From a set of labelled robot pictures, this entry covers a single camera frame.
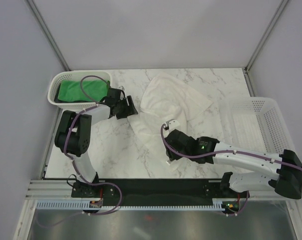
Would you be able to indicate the right aluminium frame post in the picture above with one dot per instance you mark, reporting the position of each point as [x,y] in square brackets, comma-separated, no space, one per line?
[270,27]

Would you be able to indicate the left aluminium frame post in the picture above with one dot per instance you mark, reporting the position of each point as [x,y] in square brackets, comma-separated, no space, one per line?
[47,33]

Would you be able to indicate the white perforated basket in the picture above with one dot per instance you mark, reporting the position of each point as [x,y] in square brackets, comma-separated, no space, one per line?
[254,123]
[79,89]

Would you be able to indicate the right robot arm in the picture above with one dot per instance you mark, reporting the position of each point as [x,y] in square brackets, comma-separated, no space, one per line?
[280,172]

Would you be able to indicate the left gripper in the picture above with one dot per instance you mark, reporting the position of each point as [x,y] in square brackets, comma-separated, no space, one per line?
[129,110]

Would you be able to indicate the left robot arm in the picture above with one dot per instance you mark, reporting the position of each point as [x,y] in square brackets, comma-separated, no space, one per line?
[74,131]

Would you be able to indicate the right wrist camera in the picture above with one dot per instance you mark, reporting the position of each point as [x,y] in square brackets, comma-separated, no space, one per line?
[172,125]

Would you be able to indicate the white perforated basket left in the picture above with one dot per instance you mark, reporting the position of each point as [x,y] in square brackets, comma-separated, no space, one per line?
[79,89]

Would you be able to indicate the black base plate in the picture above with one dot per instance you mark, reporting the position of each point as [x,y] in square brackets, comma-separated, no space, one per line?
[149,191]

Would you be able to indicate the white perforated basket right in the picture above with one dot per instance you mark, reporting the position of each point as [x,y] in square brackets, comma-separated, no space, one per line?
[254,123]

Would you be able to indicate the aluminium frame post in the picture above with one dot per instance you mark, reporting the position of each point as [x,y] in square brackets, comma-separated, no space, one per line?
[47,33]
[270,27]

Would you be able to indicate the white towel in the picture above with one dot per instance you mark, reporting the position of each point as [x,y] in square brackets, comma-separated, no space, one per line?
[166,98]

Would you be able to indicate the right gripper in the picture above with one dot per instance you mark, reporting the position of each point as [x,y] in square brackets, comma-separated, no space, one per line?
[171,158]

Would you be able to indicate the white cable duct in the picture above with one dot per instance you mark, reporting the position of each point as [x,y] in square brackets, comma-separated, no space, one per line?
[82,205]

